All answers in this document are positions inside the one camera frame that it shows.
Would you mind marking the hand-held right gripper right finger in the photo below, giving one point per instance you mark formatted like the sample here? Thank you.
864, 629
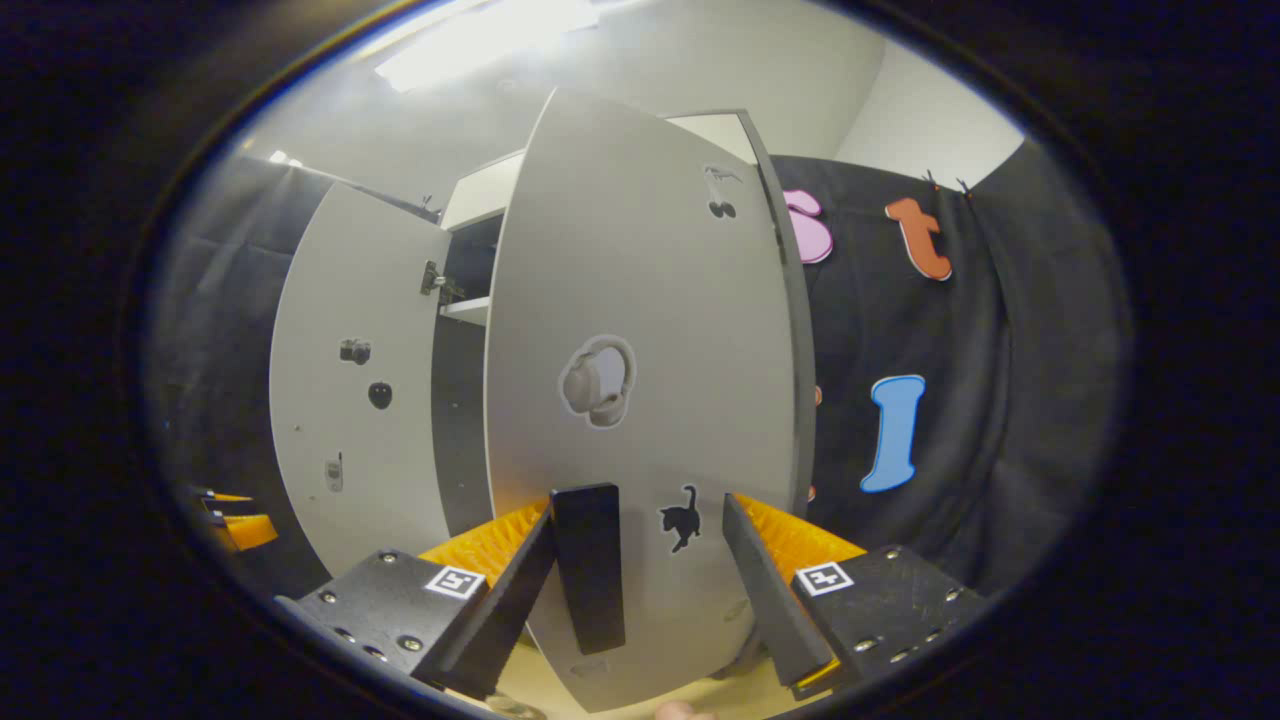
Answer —
770, 600

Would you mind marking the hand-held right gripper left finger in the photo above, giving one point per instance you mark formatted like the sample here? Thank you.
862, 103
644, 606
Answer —
500, 620

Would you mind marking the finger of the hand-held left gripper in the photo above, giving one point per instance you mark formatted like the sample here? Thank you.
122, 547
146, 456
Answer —
248, 532
228, 496

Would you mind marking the white grey cabinet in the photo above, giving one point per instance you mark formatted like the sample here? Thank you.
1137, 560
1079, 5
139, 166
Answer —
462, 400

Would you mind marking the white camera sticker cabinet door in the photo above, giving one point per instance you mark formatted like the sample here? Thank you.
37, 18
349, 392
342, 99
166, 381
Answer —
350, 300

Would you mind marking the white cat sticker cabinet door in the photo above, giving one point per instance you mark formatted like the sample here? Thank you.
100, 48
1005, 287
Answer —
650, 300

